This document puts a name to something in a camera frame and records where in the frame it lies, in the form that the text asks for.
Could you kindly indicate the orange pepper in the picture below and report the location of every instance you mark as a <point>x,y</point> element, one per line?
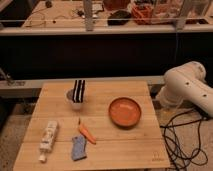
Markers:
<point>84,131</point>

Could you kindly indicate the blue sponge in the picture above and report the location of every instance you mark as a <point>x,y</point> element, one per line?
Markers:
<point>78,149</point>

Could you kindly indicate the white tube bottle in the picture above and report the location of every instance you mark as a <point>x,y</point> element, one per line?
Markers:
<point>48,140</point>

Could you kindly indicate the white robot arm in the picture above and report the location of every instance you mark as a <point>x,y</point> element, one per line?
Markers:
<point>186,82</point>

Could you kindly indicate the orange ceramic bowl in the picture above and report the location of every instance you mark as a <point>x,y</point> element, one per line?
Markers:
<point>124,112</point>

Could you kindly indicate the white cup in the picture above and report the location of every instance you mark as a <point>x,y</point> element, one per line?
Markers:
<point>75,106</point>

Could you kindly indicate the black object on bench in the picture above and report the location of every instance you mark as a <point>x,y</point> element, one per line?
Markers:
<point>119,17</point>

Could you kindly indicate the orange tool on bench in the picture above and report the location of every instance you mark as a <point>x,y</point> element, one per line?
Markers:
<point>141,15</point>

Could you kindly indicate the grey metal post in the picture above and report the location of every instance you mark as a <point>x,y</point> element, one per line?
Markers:
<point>181,19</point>
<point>88,14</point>

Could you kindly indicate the grey metal post right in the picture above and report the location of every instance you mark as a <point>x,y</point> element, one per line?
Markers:
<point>181,19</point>

